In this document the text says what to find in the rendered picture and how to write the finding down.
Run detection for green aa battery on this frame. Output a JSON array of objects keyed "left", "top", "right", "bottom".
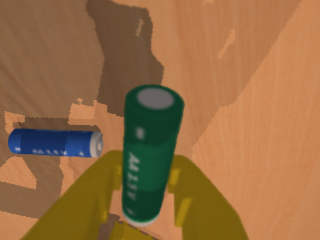
[{"left": 122, "top": 84, "right": 185, "bottom": 227}]

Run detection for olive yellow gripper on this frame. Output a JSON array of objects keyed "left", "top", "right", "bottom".
[{"left": 20, "top": 150, "right": 249, "bottom": 240}]

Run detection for blue aa battery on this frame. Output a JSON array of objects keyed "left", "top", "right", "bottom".
[{"left": 8, "top": 128, "right": 104, "bottom": 158}]

